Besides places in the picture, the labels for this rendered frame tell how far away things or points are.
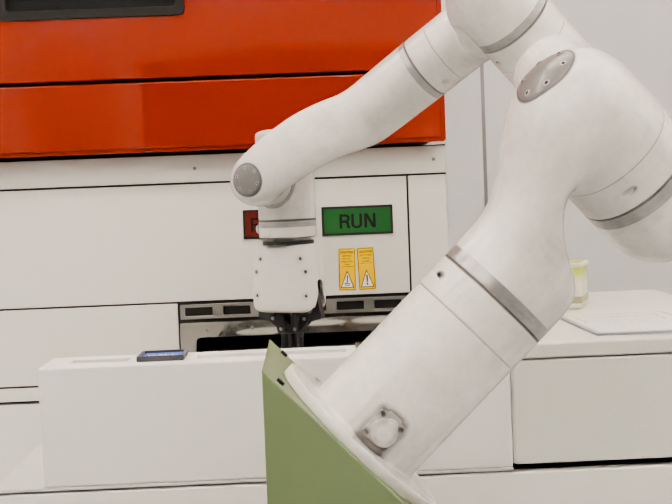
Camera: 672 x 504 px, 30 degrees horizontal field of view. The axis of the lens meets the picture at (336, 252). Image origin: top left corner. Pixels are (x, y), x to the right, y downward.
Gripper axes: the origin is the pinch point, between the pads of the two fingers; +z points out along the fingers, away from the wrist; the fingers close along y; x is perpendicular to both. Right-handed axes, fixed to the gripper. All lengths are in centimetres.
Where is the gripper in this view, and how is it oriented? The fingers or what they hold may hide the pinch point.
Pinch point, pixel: (292, 345)
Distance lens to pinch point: 184.3
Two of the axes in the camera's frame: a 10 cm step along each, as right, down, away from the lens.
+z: 0.4, 10.0, 0.5
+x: 4.8, -0.7, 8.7
